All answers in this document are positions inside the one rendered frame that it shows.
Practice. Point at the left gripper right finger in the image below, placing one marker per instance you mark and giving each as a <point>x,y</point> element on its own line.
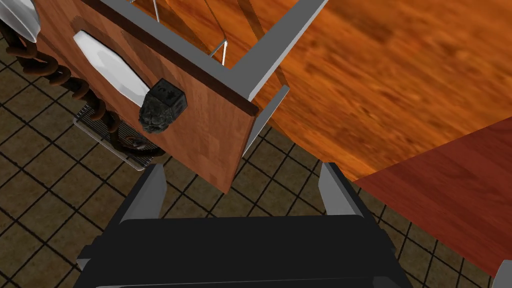
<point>336,196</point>

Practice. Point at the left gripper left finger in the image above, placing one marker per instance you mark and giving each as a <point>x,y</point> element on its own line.
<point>150,196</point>

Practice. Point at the grey floor grate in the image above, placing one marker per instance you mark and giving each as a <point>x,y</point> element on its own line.
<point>132,156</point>

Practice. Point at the brown wooden drawer front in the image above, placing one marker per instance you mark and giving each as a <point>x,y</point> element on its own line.
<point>208,132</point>

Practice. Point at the black lumpy knob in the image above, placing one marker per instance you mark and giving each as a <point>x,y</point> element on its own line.
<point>162,108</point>

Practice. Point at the dark red wooden cupboard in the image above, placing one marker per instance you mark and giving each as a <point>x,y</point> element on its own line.
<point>452,188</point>

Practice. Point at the brown spiral coil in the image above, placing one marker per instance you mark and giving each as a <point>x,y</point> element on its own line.
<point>86,94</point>

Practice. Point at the orange wooden cupboard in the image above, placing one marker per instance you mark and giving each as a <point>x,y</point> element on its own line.
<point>380,80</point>

